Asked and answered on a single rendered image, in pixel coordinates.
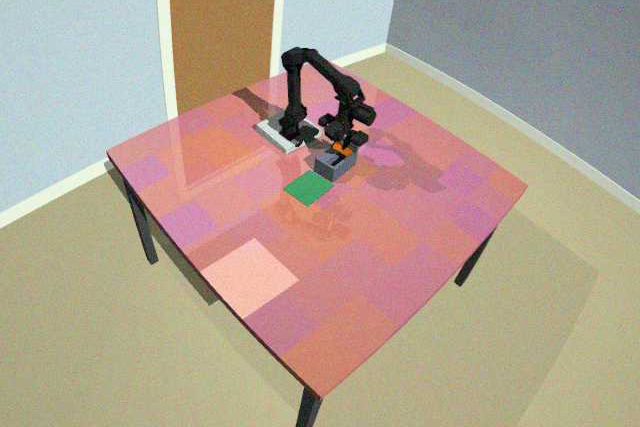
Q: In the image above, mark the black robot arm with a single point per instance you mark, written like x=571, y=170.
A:
x=344, y=85

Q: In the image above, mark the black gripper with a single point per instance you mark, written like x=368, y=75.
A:
x=357, y=138

